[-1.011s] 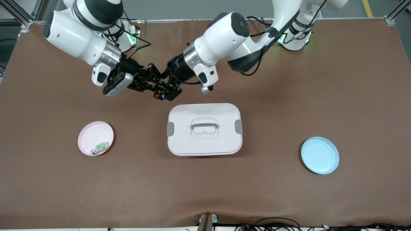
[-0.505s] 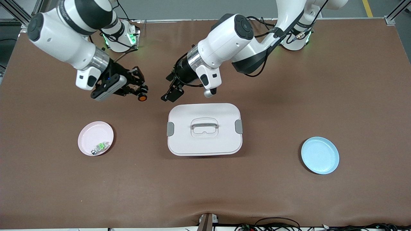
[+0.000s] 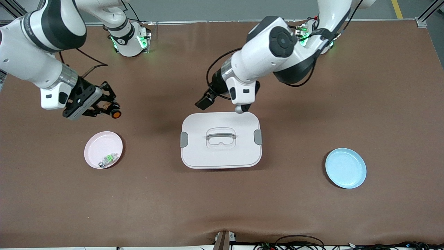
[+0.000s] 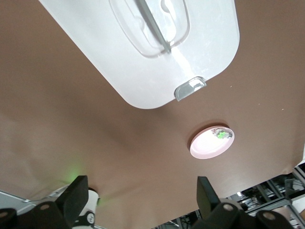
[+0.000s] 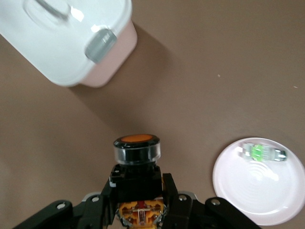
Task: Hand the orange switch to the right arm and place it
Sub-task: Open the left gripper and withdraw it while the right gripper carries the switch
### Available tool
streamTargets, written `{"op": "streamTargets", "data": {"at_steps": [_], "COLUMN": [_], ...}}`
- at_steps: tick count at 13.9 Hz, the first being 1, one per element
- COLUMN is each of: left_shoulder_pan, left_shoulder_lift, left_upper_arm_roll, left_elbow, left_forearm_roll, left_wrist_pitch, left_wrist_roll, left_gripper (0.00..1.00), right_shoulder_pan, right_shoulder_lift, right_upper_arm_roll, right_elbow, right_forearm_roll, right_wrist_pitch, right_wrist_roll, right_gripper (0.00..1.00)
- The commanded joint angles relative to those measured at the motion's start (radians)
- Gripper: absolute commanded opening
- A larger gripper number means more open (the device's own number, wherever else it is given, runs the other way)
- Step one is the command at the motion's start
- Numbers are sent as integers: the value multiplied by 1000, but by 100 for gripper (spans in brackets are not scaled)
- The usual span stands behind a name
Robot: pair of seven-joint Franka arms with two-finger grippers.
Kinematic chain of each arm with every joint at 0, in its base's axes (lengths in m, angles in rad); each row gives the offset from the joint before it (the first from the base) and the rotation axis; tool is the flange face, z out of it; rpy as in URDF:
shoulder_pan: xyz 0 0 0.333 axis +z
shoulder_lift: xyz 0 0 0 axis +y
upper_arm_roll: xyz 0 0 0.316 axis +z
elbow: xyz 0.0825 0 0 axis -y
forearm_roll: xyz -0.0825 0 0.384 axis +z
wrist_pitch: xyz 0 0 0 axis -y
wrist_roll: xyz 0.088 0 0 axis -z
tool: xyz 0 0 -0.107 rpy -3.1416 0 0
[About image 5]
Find brown table mat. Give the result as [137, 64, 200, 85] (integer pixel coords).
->
[0, 0, 305, 229]

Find pink round plate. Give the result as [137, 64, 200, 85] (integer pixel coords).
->
[212, 136, 305, 226]

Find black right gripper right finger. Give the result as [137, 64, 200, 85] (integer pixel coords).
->
[162, 172, 263, 229]

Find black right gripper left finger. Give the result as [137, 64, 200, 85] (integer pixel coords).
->
[14, 165, 118, 229]

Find white lidded pink storage box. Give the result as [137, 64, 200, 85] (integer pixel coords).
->
[0, 0, 139, 88]

